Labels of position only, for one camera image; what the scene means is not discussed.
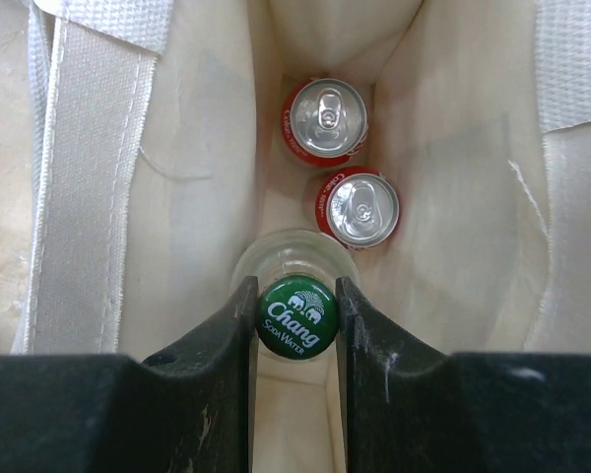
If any canvas tote bag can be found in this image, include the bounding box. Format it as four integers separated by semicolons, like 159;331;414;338
0;1;591;472

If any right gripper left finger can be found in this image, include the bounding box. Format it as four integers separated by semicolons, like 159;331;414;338
0;277;258;472

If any glass soda bottle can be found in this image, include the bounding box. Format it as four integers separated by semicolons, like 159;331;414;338
230;229;361;362

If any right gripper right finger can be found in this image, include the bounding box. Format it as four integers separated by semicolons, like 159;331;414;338
336;278;591;472

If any red cola can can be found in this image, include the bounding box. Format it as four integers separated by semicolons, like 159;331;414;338
280;78;369;169
313;166;402;250

